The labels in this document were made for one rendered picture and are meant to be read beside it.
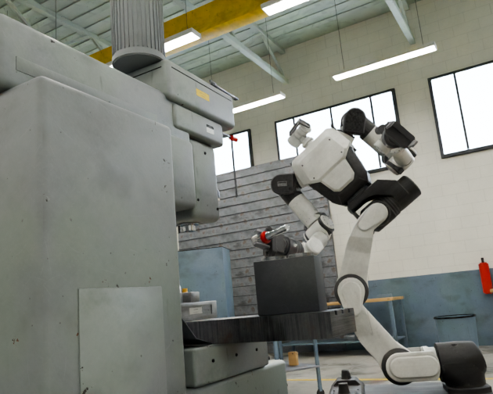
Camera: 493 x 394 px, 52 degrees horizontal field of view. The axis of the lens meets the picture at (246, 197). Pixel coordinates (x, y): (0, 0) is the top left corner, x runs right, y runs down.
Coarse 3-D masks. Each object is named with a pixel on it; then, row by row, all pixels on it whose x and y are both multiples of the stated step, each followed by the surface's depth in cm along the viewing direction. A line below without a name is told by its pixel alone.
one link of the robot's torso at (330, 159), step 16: (304, 144) 229; (320, 144) 221; (336, 144) 218; (304, 160) 223; (320, 160) 220; (336, 160) 218; (352, 160) 218; (304, 176) 223; (320, 176) 220; (336, 176) 218; (352, 176) 216; (368, 176) 220; (320, 192) 224; (336, 192) 219; (352, 192) 219
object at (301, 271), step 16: (272, 256) 177; (288, 256) 177; (304, 256) 171; (256, 272) 176; (272, 272) 174; (288, 272) 172; (304, 272) 170; (320, 272) 175; (256, 288) 175; (272, 288) 173; (288, 288) 171; (304, 288) 169; (320, 288) 172; (272, 304) 172; (288, 304) 170; (304, 304) 168; (320, 304) 168
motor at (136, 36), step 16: (112, 0) 190; (128, 0) 185; (144, 0) 186; (160, 0) 193; (112, 16) 188; (128, 16) 184; (144, 16) 185; (160, 16) 192; (112, 32) 187; (128, 32) 182; (144, 32) 183; (160, 32) 189; (112, 48) 187; (128, 48) 180; (144, 48) 181; (160, 48) 187; (112, 64) 187; (128, 64) 187; (144, 64) 188
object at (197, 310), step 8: (184, 304) 192; (192, 304) 197; (200, 304) 201; (208, 304) 206; (216, 304) 211; (184, 312) 192; (192, 312) 196; (200, 312) 201; (208, 312) 206; (216, 312) 210; (184, 320) 191; (192, 320) 195
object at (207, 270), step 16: (192, 256) 799; (208, 256) 794; (224, 256) 798; (192, 272) 794; (208, 272) 789; (224, 272) 785; (192, 288) 789; (208, 288) 784; (224, 288) 780; (224, 304) 775
